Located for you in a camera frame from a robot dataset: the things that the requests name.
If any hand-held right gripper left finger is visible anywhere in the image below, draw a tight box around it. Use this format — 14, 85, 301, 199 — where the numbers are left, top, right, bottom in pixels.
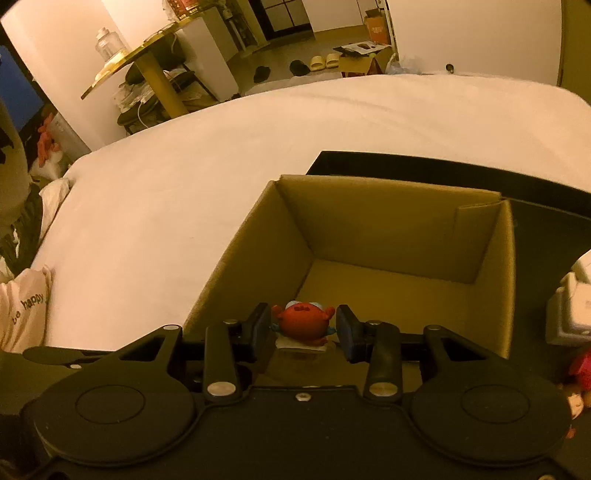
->
115, 302, 273, 404

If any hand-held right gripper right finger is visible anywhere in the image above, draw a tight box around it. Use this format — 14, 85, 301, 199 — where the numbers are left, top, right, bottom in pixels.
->
335, 305, 490, 403

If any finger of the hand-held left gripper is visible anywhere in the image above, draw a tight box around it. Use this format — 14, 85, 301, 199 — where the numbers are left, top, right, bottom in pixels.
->
22, 346, 122, 371

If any red round toy figure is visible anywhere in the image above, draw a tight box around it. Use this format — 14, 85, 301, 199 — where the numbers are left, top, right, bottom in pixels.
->
271, 300, 337, 365

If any brown cardboard box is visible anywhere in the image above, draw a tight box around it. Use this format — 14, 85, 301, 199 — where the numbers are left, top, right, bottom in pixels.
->
182, 174, 516, 388

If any large white toy block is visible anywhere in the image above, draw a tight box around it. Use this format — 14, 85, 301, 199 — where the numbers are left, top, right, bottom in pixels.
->
545, 271, 591, 348

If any person's white printed shirt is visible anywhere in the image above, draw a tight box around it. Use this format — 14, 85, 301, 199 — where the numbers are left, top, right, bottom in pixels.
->
0, 265, 54, 354

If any white pillow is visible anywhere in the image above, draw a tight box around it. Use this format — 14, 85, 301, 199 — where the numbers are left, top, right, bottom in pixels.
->
38, 178, 71, 243

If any orange plush toy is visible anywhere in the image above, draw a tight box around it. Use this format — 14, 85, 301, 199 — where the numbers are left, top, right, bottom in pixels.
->
36, 113, 64, 168

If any black flat tray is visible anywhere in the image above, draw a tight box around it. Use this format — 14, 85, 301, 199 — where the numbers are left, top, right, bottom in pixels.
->
305, 150, 591, 416

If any white oval floor mat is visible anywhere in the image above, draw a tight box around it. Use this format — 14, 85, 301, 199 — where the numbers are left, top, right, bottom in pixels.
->
240, 76, 345, 97

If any black chair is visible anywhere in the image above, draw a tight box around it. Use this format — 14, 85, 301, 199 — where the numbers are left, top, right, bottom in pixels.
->
115, 46, 218, 136

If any open cardboard box with papers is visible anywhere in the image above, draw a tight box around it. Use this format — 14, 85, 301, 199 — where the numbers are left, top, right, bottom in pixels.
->
333, 41, 394, 77

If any blue screen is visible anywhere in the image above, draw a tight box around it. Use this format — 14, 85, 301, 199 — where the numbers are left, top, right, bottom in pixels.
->
0, 53, 45, 132

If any gold round table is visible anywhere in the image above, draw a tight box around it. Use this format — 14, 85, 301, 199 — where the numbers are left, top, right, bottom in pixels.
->
81, 13, 213, 120

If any clear plastic bag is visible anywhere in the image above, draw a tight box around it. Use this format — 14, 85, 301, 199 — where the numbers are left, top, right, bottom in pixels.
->
385, 53, 419, 76

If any white narrow cabinet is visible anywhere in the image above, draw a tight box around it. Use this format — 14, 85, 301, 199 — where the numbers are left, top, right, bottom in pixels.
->
182, 9, 241, 103

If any orange cardboard box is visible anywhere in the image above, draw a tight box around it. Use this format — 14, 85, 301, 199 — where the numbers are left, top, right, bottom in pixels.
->
364, 9, 391, 46

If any white kitchen cabinet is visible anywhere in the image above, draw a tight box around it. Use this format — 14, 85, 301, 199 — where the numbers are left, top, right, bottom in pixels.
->
310, 0, 366, 33

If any clear glass jar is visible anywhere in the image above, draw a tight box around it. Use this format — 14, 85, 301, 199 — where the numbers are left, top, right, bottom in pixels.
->
95, 28, 126, 62

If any red canister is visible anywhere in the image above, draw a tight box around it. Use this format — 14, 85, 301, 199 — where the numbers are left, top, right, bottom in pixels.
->
170, 0, 200, 20

